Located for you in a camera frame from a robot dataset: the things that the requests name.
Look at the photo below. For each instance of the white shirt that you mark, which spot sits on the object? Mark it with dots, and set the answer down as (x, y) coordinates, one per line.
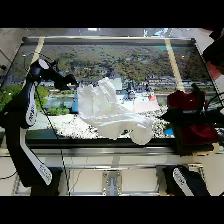
(106, 113)

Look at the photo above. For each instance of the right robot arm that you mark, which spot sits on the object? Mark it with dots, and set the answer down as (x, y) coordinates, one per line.
(187, 181)

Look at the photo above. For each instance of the black garment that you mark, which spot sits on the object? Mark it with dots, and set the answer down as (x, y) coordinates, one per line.
(215, 50)

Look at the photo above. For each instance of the dark red garment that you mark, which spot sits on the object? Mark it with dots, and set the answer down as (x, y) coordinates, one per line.
(181, 100)

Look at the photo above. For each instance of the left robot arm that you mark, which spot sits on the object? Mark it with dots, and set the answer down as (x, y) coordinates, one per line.
(20, 110)

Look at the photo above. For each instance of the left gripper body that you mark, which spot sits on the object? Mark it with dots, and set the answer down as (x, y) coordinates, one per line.
(66, 81)

